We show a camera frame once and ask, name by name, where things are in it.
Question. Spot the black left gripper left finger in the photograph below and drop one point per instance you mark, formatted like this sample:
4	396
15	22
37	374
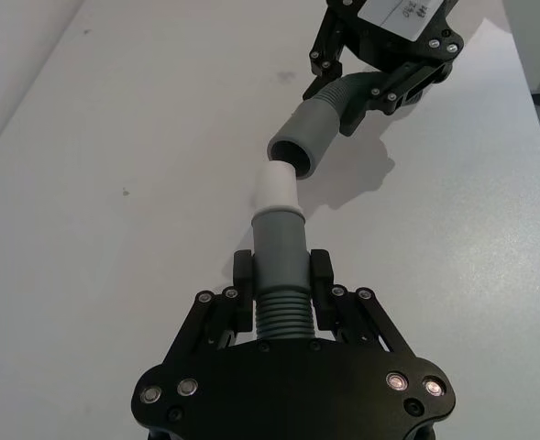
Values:
243	279

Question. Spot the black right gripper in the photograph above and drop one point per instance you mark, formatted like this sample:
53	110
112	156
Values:
389	41

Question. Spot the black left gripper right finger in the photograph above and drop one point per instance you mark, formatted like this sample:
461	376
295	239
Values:
321	279

